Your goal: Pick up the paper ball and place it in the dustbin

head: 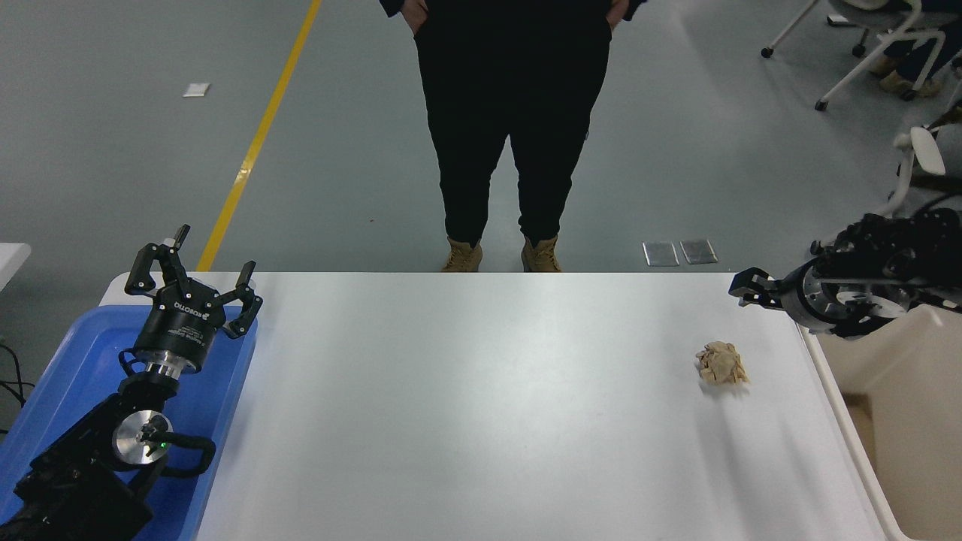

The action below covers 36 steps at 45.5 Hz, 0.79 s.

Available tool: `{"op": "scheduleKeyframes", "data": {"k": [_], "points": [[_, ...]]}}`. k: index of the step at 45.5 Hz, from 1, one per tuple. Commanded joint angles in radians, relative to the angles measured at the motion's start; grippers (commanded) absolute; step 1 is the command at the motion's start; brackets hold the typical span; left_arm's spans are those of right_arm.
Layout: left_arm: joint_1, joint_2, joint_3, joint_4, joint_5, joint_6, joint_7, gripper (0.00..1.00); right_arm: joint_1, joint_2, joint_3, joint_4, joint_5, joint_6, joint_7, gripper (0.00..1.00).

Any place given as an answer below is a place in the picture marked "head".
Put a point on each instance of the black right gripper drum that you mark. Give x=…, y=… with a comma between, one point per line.
x=793, y=297

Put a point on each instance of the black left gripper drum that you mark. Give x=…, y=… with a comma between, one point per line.
x=180, y=323

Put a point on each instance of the tan paper ball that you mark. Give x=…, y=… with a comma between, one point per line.
x=721, y=363

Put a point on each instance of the standing person's left hand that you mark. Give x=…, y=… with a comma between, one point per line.
x=618, y=11

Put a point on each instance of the standing person's right hand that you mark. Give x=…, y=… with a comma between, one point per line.
x=416, y=13

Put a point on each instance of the metal floor plate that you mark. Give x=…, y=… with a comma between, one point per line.
x=660, y=254
x=698, y=252

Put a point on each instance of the blue plastic tray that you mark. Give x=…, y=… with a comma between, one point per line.
x=75, y=353

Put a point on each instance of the large pale plastic bin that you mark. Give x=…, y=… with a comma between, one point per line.
x=902, y=391

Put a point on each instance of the white office chair black seat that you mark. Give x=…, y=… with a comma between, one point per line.
x=924, y=146

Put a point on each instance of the seated person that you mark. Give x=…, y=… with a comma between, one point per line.
x=921, y=60

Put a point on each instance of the standing person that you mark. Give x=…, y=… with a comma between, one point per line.
x=511, y=113

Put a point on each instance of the white office chair grey seat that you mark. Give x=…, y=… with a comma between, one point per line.
x=864, y=7

